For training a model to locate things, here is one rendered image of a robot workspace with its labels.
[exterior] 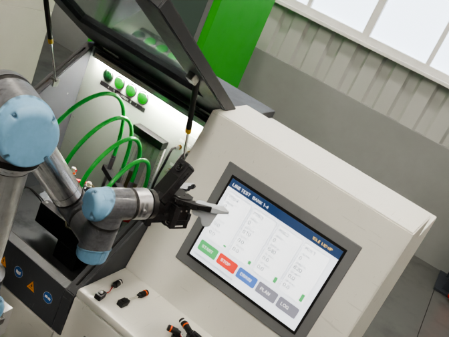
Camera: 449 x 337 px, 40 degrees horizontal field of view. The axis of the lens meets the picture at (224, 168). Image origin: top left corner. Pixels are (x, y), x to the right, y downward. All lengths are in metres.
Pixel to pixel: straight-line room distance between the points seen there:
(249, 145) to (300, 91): 4.02
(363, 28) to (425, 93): 0.79
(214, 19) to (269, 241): 2.94
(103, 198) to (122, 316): 0.57
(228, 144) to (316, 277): 0.47
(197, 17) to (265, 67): 1.50
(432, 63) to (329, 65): 0.90
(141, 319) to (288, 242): 0.49
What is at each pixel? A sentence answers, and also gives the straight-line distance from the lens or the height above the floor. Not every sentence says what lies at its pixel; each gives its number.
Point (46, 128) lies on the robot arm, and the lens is 1.15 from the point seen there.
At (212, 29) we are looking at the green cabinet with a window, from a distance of 4.59.
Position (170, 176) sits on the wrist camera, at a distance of 1.48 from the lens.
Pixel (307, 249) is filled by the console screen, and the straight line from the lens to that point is 1.78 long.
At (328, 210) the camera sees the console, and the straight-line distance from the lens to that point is 1.77.
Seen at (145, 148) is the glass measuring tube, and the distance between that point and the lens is 2.29.
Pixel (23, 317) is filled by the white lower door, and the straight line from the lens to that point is 2.11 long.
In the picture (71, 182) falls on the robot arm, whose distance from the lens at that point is 1.46.
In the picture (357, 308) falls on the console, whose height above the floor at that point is 1.30.
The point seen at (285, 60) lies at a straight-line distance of 5.89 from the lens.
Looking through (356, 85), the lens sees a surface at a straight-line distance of 5.71.
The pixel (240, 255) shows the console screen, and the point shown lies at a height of 1.23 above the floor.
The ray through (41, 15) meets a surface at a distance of 5.20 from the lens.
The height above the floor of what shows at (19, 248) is 0.95.
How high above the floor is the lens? 2.13
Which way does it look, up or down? 22 degrees down
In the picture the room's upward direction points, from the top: 24 degrees clockwise
